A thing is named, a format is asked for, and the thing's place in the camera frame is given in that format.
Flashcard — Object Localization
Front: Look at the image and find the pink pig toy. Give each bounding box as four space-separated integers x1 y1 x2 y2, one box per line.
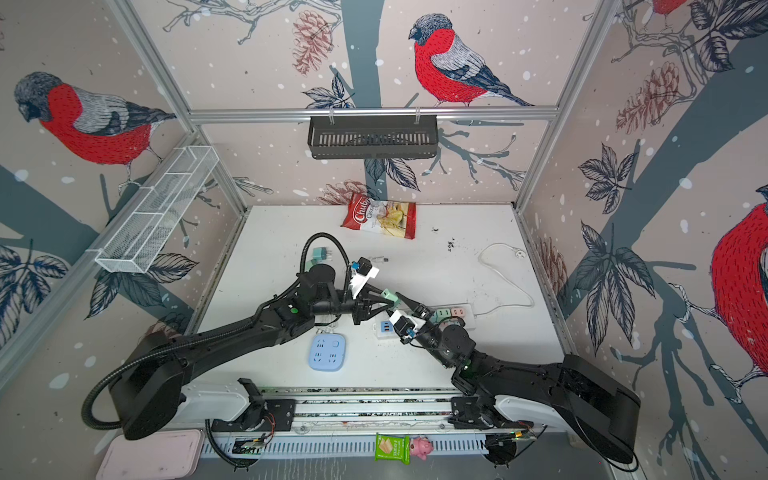
409 437 434 460

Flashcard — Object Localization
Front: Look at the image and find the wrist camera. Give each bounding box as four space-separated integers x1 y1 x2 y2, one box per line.
389 310 417 345
350 257 380 299

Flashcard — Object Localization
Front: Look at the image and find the green snack packet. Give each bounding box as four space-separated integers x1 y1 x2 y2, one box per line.
374 434 411 465

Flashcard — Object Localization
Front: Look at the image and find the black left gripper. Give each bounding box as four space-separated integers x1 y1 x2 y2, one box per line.
312 284 394 326

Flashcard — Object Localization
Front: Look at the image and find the aluminium frame post back left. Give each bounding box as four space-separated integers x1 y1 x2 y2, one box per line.
105 0 248 216

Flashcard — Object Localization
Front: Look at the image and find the green charger plug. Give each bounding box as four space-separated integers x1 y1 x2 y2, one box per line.
381 289 400 304
433 308 452 323

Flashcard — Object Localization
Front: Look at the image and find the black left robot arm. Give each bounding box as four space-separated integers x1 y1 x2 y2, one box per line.
81 256 394 440

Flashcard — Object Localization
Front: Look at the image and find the red white chips bag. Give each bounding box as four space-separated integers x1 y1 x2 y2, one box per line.
342 194 417 240

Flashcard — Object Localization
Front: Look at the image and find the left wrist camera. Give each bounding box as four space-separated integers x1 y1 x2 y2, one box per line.
350 257 380 299

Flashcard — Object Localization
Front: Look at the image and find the black hanging wire basket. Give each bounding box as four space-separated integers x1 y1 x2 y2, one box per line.
307 115 439 160

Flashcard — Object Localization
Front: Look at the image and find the aluminium frame top bar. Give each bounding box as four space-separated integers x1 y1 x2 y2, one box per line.
188 106 560 125

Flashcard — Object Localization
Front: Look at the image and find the aluminium frame post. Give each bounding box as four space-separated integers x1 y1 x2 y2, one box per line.
105 0 248 216
515 0 620 214

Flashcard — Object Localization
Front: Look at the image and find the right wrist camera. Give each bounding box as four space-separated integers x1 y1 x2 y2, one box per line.
389 310 417 345

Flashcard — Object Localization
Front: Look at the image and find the pink tray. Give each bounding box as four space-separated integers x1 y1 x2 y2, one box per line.
96 429 204 480

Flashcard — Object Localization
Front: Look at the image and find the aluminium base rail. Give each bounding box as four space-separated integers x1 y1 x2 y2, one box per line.
125 386 619 460

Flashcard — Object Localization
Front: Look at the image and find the long white pastel power strip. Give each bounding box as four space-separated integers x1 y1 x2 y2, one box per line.
373 304 477 341

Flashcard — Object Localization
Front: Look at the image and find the long strip white cable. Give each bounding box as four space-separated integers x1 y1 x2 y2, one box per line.
473 242 536 317

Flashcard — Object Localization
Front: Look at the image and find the blue square power strip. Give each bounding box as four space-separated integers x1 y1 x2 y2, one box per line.
308 333 346 372

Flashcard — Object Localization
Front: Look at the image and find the aluminium frame post back right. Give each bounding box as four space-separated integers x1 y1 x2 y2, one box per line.
515 0 620 214

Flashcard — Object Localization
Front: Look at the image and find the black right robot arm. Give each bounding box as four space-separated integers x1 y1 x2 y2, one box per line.
391 296 641 472

